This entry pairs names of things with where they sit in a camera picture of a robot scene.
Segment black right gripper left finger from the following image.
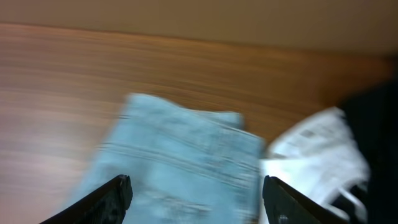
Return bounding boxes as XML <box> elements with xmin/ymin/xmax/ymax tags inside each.
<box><xmin>40</xmin><ymin>175</ymin><xmax>133</xmax><ymax>224</ymax></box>

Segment black logo t-shirt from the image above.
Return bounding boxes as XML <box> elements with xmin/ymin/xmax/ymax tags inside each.
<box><xmin>339</xmin><ymin>79</ymin><xmax>397</xmax><ymax>224</ymax></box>

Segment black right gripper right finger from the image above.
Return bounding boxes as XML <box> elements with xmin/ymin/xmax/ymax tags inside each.
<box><xmin>262</xmin><ymin>175</ymin><xmax>348</xmax><ymax>224</ymax></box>

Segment white printed t-shirt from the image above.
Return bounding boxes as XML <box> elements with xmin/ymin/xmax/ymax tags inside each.
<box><xmin>259</xmin><ymin>107</ymin><xmax>370</xmax><ymax>223</ymax></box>

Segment light blue denim shorts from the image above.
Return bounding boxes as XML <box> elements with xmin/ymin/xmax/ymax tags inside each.
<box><xmin>68</xmin><ymin>94</ymin><xmax>265</xmax><ymax>223</ymax></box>

